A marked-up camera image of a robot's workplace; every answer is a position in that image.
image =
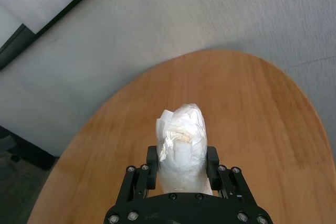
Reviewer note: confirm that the thin black wall rail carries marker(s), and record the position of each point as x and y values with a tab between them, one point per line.
74	1

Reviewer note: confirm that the thick black frame post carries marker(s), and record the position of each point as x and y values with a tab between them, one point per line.
15	45

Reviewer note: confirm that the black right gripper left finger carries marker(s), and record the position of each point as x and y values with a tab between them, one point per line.
151	166

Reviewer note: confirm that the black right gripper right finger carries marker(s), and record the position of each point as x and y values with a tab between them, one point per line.
213	166

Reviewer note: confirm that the white sandbag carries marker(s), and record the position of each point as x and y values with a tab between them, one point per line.
183	155

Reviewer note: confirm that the black baseboard strip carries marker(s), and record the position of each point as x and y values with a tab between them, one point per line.
31	150

